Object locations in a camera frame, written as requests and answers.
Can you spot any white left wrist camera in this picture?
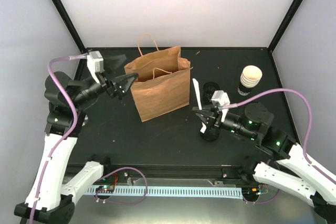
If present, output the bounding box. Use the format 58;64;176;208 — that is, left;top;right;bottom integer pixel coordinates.
87;51;104;83

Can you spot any small circuit board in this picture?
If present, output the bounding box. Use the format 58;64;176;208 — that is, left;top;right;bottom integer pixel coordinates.
242;186;269;196
96;185;115;194

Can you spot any stack of black paper cups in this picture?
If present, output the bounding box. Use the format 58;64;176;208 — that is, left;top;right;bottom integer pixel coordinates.
237;65;263;96

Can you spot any black frame post right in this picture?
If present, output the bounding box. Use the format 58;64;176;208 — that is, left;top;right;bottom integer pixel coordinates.
267;0;303;53

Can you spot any right small circuit board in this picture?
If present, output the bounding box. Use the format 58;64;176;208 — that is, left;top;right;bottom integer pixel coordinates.
242;186;269;196

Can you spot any black front aluminium rail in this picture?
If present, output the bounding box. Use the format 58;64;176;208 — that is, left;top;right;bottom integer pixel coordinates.
68;163;253;183

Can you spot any black frame post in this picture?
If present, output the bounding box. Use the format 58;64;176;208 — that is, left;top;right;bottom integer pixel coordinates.
51;0;86;52
267;0;303;53

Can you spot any brown paper bag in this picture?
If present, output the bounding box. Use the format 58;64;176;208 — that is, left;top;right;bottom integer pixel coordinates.
124;34;192;122

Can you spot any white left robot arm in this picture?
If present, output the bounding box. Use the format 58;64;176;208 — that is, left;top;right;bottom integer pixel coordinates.
14;51;138;223

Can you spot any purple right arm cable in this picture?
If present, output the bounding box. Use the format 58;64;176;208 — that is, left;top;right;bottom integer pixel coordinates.
223;88;336;205

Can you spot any white slotted cable duct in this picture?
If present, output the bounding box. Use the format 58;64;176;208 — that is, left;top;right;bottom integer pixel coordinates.
98;186;243;199

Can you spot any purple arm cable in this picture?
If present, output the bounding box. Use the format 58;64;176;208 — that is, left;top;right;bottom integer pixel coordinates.
223;88;336;205
27;54;148;224

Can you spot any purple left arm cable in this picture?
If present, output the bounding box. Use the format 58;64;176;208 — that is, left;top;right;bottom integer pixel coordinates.
27;54;148;224

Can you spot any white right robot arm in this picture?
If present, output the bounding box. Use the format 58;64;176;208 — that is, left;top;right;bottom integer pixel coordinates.
192;102;335;223

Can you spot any black frame post left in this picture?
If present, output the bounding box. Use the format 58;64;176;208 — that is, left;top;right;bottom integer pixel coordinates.
51;0;86;52

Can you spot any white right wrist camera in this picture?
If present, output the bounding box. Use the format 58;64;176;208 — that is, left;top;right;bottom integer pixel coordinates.
211;90;230;122

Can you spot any left small circuit board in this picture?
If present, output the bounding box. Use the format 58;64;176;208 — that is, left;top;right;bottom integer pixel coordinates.
96;185;115;194

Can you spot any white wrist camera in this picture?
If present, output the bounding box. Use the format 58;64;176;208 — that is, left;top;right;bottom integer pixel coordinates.
87;51;104;83
211;90;230;122

